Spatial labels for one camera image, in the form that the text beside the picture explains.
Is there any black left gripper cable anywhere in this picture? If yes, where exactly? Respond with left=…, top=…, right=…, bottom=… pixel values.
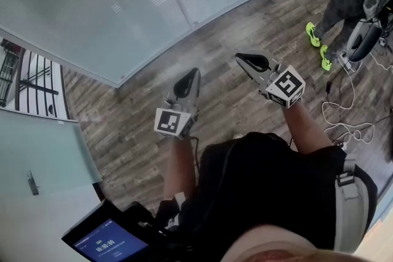
left=189, top=136, right=201, bottom=170

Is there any person's right forearm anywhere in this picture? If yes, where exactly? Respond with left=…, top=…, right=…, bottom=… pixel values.
left=281, top=101, right=334, bottom=153

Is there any frosted glass door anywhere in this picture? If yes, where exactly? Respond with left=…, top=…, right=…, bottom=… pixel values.
left=0, top=109, right=104, bottom=262

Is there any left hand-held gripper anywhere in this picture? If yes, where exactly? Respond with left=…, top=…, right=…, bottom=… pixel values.
left=154, top=68, right=202, bottom=141

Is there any person's left forearm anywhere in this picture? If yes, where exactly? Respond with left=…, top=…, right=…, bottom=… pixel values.
left=162, top=134, right=200, bottom=203

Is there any person's black shirt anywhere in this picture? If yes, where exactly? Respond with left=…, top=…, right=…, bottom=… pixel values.
left=156, top=131, right=378, bottom=262

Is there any grey white backpack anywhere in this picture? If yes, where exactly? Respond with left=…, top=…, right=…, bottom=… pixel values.
left=346, top=0, right=393, bottom=63

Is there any black metal railing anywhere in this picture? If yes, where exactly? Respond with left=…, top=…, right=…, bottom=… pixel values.
left=0, top=39, right=69, bottom=120

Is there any white power strip with cables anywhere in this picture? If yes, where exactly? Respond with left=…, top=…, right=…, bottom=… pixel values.
left=321, top=66, right=376, bottom=145

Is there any metal door handle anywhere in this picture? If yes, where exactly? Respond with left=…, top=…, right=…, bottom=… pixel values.
left=26, top=170, right=40, bottom=196

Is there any black phone with blue screen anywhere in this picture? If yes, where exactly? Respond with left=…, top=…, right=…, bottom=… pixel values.
left=61, top=199, right=150, bottom=262

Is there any grey backpack strap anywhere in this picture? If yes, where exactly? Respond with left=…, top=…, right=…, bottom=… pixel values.
left=333, top=153, right=371, bottom=252

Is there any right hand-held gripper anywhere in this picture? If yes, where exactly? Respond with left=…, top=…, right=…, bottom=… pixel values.
left=235, top=50, right=306, bottom=109

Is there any person's face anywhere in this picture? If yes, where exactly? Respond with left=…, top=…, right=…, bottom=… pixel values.
left=219, top=223, right=354, bottom=262

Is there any black phone mount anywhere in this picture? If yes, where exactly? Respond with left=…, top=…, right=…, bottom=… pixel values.
left=122, top=201, right=191, bottom=262

